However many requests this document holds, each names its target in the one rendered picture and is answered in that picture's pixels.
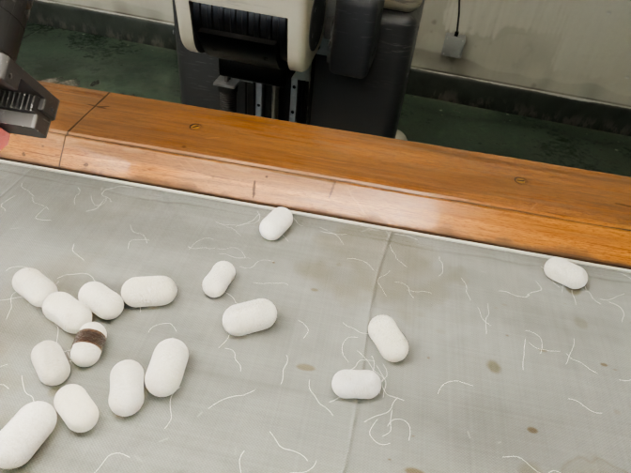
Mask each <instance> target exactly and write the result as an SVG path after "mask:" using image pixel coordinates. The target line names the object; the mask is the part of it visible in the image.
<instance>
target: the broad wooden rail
mask: <svg viewBox="0 0 631 473"><path fill-rule="evenodd" d="M38 82H39V83H40V84H41V85H43V86H44V87H45V88H46V89H47V90H48V91H50V92H51V93H52V94H53V95H54V96H55V97H56V98H58V99H59V100H60V102H59V106H58V110H57V114H56V117H55V120H54V121H51V125H50V127H49V131H48V135H47V138H38V137H32V136H25V135H20V134H14V133H10V137H9V141H8V145H6V146H5V147H4V148H3V149H2V150H1V151H0V160H9V161H15V162H19V163H25V164H31V165H36V166H41V167H47V168H53V169H57V170H63V171H69V172H73V173H79V174H85V175H94V176H100V177H106V178H111V179H116V180H122V181H127V182H132V183H138V184H144V185H148V186H154V187H160V188H165V189H170V190H176V191H186V192H191V193H197V194H202V195H207V196H213V197H218V198H223V199H229V200H235V201H240V202H245V203H251V204H256V205H261V206H272V207H285V208H287V209H288V210H293V211H299V212H304V213H310V214H315V215H320V216H326V217H331V218H336V219H342V220H347V221H357V222H363V223H368V224H374V225H379V226H384V227H390V228H395V229H401V230H406V231H411V232H417V233H422V234H428V235H433V236H439V237H448V238H454V239H459V240H465V241H470V242H476V243H481V244H486V245H492V246H497V247H503V248H508V249H513V250H519V251H524V252H534V253H540V254H545V255H550V256H556V257H561V258H567V259H572V260H578V261H583V262H588V263H594V264H599V265H605V266H610V267H620V268H625V269H631V177H630V176H624V175H613V174H607V173H601V172H595V171H590V170H584V169H578V168H572V167H566V166H560V165H555V164H549V163H543V162H538V161H531V160H521V159H515V158H509V157H503V156H498V155H491V154H486V153H480V152H474V151H468V150H463V149H457V148H450V147H445V146H439V145H429V144H423V143H417V142H411V141H405V140H399V139H393V138H388V137H382V136H376V135H370V134H364V133H358V132H353V131H347V130H337V129H330V128H324V127H319V126H313V125H307V124H301V123H296V122H289V121H284V120H278V119H272V118H266V117H261V116H255V115H248V114H238V113H232V112H227V111H221V110H215V109H209V108H203V107H197V106H191V105H186V104H180V103H174V102H168V101H162V100H156V99H146V98H140V97H135V96H128V95H122V94H117V93H111V92H105V91H99V90H94V89H87V88H81V87H76V86H70V85H64V84H54V83H47V82H42V81H38Z"/></svg>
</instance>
